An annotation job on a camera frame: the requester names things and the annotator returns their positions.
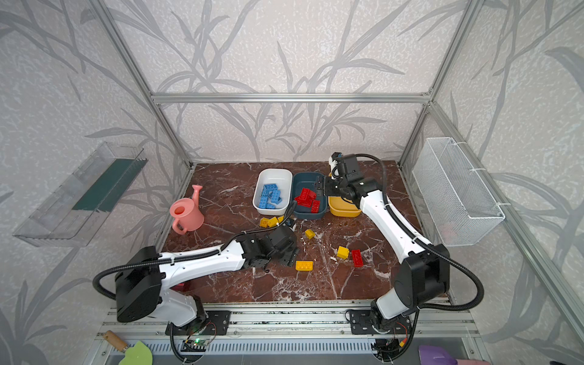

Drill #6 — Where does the purple object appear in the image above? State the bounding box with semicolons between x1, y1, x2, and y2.
418;345;458;365

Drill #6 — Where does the red metallic can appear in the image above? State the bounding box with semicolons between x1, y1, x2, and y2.
172;281;190;293

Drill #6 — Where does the green trowel wooden handle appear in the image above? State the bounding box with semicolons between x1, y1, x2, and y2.
103;331;153;365

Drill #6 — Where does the pink watering can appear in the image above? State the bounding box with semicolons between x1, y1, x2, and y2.
169;185;205;235

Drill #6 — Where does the white wire mesh basket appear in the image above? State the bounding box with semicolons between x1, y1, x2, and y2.
412;137;505;247

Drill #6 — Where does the white rectangular container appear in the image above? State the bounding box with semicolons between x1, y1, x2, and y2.
252;168;293;216

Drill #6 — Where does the yellow rectangular container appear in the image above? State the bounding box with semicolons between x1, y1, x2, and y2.
327;196;361;218

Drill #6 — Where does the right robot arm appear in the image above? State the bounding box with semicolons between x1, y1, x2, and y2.
325;152;485;328

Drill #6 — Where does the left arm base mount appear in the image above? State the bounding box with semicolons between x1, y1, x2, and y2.
165;310;231;336

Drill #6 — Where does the clear plastic wall shelf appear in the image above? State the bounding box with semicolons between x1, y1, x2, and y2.
13;142;148;247

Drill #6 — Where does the small yellow lego brick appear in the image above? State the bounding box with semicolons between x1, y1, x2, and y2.
336;246;350;259
304;230;315;240

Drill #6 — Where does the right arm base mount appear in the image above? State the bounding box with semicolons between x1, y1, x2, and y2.
345;310;412;336

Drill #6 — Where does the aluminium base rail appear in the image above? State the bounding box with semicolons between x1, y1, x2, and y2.
95;300;480;354

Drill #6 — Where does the teal rectangular container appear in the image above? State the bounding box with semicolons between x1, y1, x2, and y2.
291;172;328;220

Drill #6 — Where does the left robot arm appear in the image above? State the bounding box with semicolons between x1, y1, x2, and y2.
92;225;299;327

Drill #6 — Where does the small red lego brick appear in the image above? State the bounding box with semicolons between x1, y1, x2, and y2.
301;188;316;199

